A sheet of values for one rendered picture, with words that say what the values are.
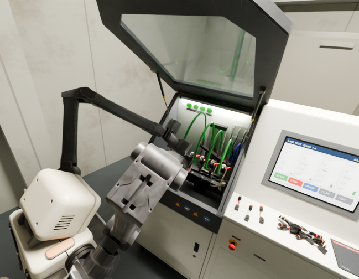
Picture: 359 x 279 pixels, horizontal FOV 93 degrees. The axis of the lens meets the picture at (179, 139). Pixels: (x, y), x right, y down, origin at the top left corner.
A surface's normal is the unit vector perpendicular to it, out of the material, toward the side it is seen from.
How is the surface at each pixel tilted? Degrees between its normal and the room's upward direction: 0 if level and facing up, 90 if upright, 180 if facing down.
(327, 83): 90
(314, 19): 90
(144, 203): 43
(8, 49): 90
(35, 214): 48
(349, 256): 0
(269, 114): 76
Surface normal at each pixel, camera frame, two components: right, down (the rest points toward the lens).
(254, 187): -0.46, 0.15
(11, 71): 0.77, 0.37
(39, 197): -0.40, -0.36
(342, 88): -0.63, 0.32
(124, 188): 0.11, -0.31
